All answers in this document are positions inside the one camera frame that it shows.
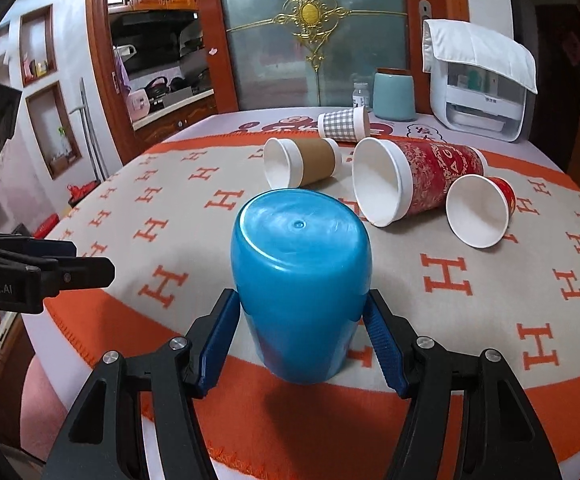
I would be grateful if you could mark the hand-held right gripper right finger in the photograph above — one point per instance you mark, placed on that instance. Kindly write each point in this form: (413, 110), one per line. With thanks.
(383, 340)

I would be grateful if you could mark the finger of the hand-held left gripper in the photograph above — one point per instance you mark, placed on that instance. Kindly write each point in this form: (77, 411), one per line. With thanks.
(69, 270)

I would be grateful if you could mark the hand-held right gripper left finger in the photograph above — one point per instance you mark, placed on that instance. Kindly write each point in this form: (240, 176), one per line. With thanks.
(218, 340)

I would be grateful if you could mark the blue plastic cup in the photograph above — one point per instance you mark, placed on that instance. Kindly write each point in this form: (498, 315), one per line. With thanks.
(297, 285)

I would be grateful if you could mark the small red paper cup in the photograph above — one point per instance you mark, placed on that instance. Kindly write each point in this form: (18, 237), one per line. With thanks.
(480, 210)

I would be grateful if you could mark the tall red patterned paper cup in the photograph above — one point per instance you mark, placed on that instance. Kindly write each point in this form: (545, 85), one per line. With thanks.
(415, 180)

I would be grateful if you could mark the brown sleeved paper cup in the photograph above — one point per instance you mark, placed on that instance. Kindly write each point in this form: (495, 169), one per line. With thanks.
(302, 162)

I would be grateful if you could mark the grey checked paper cup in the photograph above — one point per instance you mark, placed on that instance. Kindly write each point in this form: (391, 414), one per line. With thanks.
(342, 125)

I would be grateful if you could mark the orange patterned blanket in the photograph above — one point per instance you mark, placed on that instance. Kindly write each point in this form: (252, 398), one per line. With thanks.
(320, 270)

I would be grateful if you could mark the pink container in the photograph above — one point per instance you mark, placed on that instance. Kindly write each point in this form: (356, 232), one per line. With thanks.
(138, 104)

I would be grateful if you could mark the light blue canister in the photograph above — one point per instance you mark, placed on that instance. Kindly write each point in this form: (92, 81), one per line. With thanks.
(394, 95)

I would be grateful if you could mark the small clear glass jar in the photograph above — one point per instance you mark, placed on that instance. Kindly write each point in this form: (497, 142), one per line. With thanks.
(360, 95)

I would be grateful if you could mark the white countertop appliance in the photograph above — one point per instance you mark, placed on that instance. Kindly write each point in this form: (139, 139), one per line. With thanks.
(485, 102)

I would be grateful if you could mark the white quilted cloth cover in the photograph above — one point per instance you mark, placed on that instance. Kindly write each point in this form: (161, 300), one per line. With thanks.
(475, 52)

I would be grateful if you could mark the frosted glass door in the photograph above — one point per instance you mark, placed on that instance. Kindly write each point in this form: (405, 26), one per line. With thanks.
(315, 30)

